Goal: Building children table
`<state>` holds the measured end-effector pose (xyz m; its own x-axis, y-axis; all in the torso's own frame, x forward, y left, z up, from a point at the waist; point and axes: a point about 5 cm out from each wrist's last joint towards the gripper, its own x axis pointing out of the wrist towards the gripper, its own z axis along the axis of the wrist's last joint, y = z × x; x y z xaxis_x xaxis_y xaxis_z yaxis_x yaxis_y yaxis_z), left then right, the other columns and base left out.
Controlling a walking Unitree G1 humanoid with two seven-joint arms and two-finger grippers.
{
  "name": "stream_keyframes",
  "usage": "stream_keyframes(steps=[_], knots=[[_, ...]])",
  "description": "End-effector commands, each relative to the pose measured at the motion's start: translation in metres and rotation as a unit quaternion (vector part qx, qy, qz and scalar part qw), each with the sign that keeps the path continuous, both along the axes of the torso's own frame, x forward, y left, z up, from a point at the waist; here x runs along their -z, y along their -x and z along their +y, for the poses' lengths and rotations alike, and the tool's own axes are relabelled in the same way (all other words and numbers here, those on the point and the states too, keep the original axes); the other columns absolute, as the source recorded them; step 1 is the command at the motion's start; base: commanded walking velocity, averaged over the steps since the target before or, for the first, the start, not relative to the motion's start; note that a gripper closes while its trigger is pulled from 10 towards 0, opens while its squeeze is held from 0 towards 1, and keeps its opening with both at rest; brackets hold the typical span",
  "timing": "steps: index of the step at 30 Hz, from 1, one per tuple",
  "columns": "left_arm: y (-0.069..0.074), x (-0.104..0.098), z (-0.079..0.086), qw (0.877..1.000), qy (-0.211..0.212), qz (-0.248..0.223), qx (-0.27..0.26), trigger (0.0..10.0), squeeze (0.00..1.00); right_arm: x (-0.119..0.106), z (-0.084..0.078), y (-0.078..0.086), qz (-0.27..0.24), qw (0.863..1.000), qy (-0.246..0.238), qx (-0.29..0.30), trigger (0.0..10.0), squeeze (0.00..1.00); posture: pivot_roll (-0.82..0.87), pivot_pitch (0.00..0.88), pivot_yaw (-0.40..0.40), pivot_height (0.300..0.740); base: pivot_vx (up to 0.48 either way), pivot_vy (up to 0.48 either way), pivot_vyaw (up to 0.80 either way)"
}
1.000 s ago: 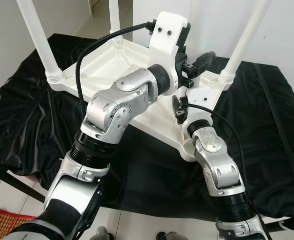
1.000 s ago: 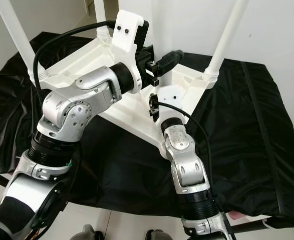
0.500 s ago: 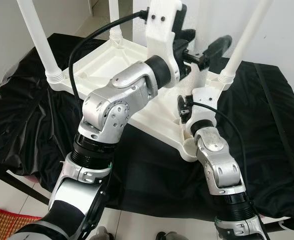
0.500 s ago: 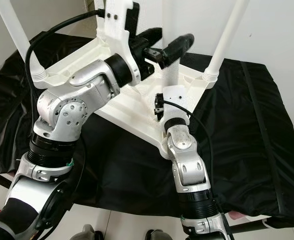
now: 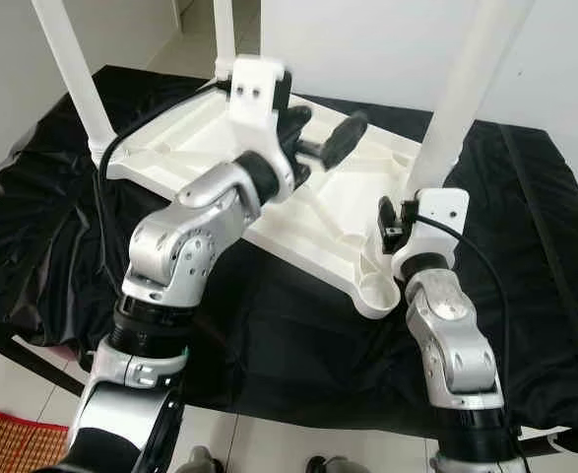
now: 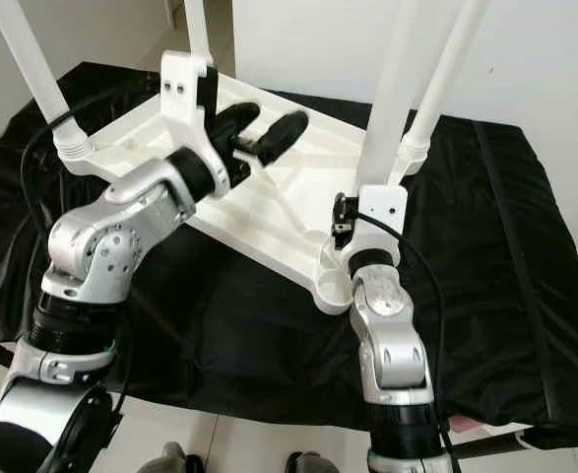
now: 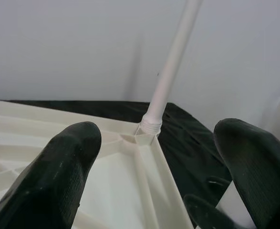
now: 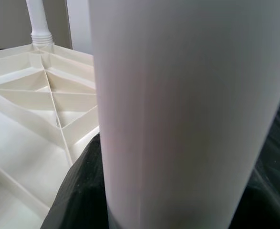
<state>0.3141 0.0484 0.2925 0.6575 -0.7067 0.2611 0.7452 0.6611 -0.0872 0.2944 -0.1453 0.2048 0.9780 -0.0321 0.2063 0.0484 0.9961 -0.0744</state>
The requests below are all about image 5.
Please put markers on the grey robot foot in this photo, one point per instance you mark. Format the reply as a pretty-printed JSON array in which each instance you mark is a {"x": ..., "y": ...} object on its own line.
[
  {"x": 198, "y": 461},
  {"x": 336, "y": 464}
]

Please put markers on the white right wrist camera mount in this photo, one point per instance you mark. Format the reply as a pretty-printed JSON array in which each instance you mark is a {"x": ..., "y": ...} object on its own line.
[{"x": 436, "y": 222}]

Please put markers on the grey right robot foot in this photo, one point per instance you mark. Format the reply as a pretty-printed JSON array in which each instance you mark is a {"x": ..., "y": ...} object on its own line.
[{"x": 336, "y": 464}]

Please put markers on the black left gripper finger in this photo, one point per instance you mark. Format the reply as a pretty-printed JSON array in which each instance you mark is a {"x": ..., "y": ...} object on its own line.
[
  {"x": 296, "y": 123},
  {"x": 346, "y": 138}
]

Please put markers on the white plastic children table top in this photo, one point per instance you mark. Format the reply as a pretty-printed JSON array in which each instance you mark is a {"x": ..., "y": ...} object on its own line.
[{"x": 318, "y": 227}]

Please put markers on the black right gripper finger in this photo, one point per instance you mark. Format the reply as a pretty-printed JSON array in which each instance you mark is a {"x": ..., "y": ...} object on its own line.
[{"x": 388, "y": 209}]

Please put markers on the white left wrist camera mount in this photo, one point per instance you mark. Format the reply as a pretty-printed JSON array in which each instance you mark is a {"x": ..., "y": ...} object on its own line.
[{"x": 254, "y": 108}]

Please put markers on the grey left robot foot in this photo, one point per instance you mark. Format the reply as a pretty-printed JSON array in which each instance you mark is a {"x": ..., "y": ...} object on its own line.
[{"x": 198, "y": 461}]

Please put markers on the black metal table bar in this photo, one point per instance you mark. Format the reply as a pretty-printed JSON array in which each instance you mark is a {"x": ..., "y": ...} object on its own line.
[
  {"x": 545, "y": 443},
  {"x": 42, "y": 367}
]

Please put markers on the red woven mat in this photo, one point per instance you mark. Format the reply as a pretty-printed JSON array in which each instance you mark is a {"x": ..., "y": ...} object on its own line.
[{"x": 3, "y": 439}]

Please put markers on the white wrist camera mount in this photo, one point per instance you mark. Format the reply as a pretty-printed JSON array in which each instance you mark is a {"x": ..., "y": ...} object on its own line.
[
  {"x": 436, "y": 222},
  {"x": 254, "y": 108}
]

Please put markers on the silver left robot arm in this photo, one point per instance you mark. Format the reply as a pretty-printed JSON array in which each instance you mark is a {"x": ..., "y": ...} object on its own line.
[{"x": 170, "y": 246}]

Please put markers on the black table cloth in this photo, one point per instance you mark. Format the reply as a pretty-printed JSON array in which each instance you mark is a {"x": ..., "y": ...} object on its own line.
[{"x": 32, "y": 246}]

